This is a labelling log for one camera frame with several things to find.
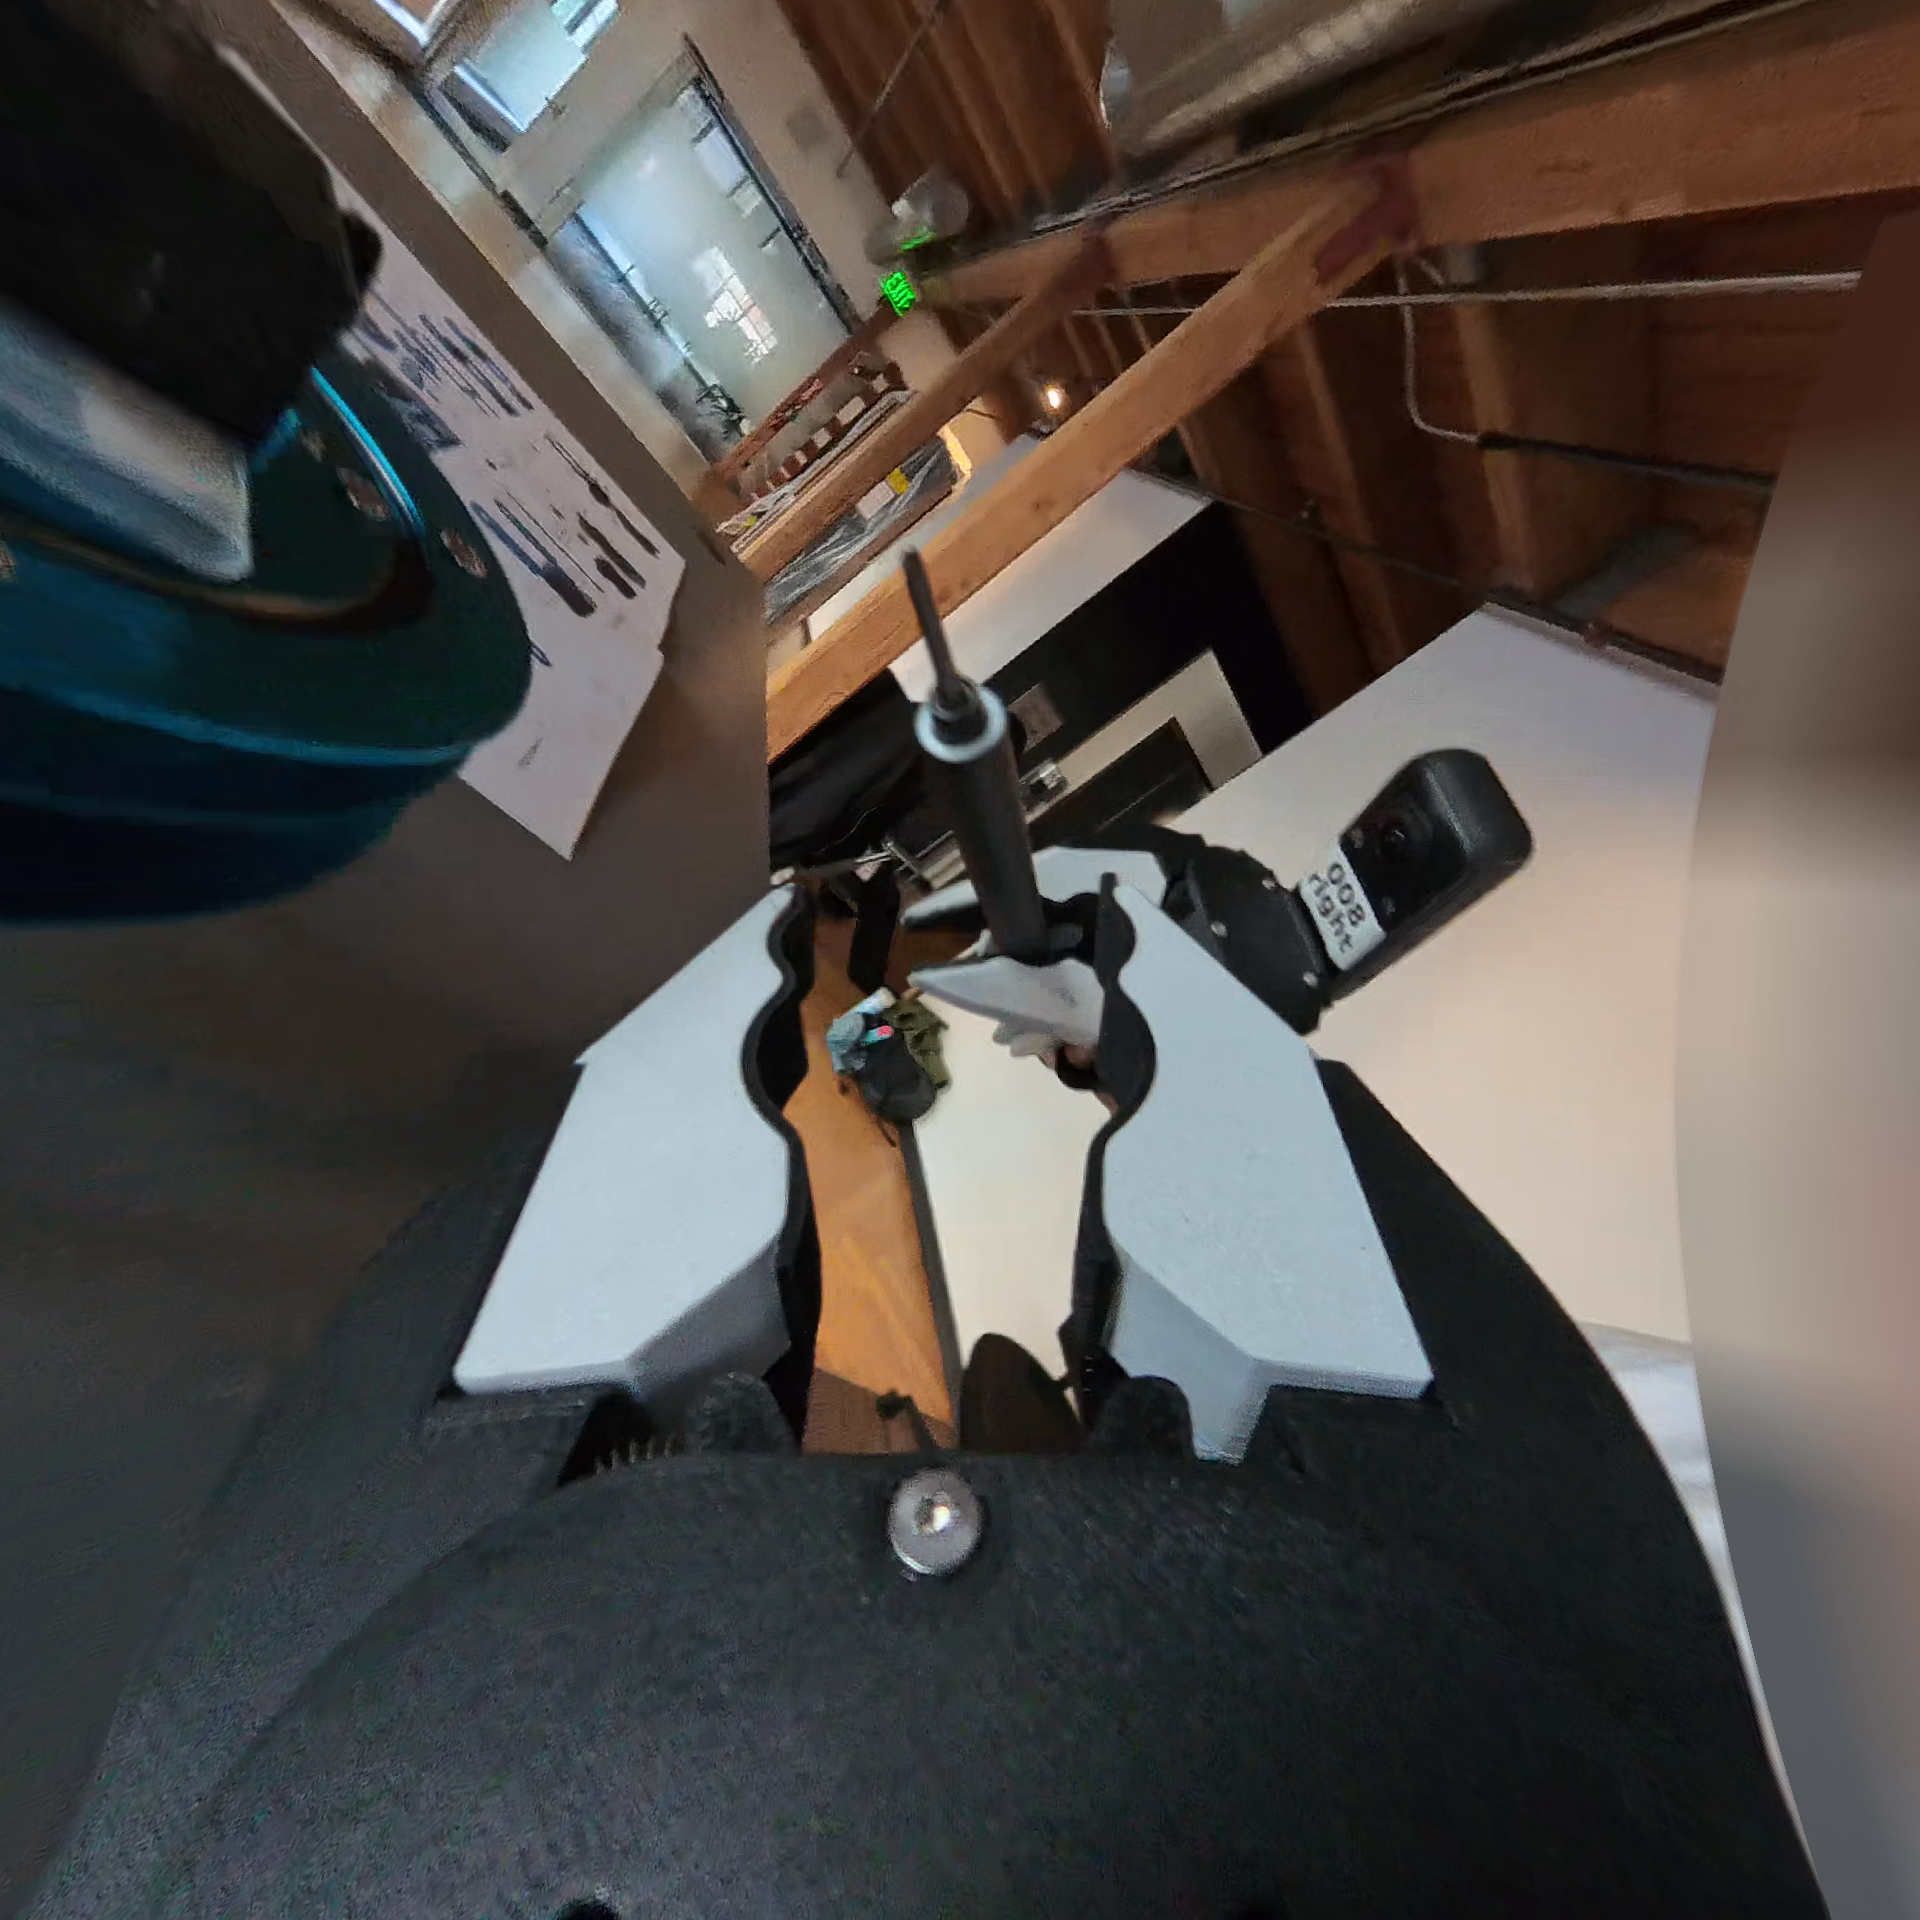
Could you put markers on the green exit sign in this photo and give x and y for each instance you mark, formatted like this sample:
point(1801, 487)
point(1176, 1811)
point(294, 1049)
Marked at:
point(896, 292)

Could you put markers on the pile of clothes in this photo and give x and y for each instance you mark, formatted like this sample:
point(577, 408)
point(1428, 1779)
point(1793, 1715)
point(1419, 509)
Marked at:
point(891, 1072)

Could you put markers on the printed instruction sheet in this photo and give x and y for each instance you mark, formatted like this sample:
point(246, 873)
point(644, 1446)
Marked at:
point(600, 677)

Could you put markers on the large white table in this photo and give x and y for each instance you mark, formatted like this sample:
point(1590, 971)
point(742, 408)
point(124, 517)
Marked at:
point(1502, 1051)

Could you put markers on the black electric screwdriver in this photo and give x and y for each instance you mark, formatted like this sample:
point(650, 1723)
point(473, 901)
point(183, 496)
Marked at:
point(989, 810)

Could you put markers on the silver air duct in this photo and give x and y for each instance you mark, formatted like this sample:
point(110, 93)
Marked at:
point(1424, 62)

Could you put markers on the black backpack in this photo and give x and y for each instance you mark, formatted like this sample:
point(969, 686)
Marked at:
point(838, 781)

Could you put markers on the glass door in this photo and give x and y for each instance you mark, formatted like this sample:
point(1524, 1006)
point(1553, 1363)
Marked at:
point(705, 254)

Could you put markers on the blue toy robot base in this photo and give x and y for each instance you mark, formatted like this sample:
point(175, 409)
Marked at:
point(224, 661)

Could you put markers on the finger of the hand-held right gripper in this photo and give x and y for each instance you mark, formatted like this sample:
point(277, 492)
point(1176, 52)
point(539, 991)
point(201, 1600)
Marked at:
point(1022, 1004)
point(1110, 873)

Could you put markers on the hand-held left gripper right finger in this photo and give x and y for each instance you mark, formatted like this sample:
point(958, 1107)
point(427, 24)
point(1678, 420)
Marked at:
point(1262, 1202)

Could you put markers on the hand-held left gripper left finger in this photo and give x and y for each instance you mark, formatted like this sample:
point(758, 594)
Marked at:
point(644, 1202)

